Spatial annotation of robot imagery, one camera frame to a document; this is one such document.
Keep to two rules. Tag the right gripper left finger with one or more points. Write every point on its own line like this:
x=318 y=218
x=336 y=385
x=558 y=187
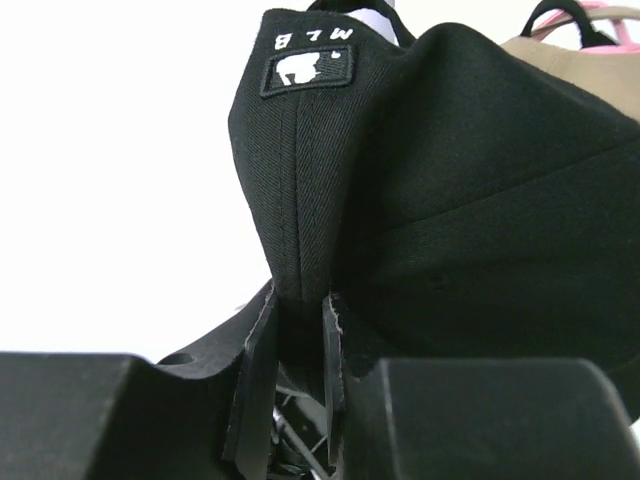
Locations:
x=204 y=412

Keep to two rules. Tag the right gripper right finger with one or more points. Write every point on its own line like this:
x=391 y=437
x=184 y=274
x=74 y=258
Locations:
x=392 y=417

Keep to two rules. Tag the black cap white logo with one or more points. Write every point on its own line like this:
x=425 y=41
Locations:
x=459 y=201

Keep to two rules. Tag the beige baseball cap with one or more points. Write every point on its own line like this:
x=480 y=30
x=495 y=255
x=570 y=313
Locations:
x=611 y=73

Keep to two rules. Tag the pink baseball cap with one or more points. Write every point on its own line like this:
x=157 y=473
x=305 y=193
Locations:
x=616 y=15

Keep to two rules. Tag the black cap gold logo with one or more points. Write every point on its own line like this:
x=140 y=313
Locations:
x=549 y=14

